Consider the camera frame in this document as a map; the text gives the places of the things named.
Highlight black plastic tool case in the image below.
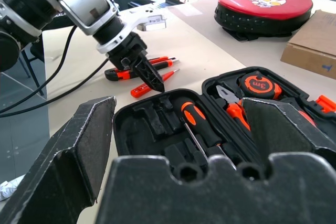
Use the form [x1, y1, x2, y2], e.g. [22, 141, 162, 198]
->
[112, 66, 336, 180]

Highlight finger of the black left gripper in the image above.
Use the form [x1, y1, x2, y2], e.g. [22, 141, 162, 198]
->
[132, 52, 165, 93]

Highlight orange black utility knife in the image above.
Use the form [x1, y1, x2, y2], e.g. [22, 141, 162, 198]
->
[104, 60, 181, 82]

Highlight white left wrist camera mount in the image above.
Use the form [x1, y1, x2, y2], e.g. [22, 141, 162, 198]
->
[96, 7, 167, 55]

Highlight red black round pad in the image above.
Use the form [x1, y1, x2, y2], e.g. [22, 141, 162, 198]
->
[213, 0, 314, 42]

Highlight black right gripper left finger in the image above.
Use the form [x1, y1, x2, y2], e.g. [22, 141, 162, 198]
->
[0, 96, 117, 224]

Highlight slim orange black screwdriver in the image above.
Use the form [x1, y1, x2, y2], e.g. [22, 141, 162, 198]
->
[148, 56, 177, 65]

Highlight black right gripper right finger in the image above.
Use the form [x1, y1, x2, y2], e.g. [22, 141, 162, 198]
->
[240, 97, 336, 169]

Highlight crumpled white paper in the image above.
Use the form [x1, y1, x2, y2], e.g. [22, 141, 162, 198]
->
[0, 176, 26, 202]

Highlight orange black tape measure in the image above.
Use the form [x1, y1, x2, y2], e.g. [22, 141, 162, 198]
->
[238, 72, 284, 101]

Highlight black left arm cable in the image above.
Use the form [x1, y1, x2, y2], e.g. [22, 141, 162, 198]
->
[0, 24, 110, 119]

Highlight orange handled pliers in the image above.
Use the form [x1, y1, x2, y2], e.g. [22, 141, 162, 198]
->
[216, 84, 253, 133]

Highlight orange plastic tool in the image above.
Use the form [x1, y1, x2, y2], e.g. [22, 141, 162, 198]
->
[314, 94, 336, 115]

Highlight brown cardboard box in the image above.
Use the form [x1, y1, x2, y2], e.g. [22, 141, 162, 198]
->
[280, 9, 336, 80]

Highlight orange test pen screwdriver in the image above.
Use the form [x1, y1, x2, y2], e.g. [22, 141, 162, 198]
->
[130, 68, 181, 99]

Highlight black chair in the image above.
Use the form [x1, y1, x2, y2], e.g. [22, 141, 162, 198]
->
[18, 40, 46, 97]

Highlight thin metal precision screwdriver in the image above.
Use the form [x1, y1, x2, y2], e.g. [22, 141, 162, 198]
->
[182, 118, 211, 165]

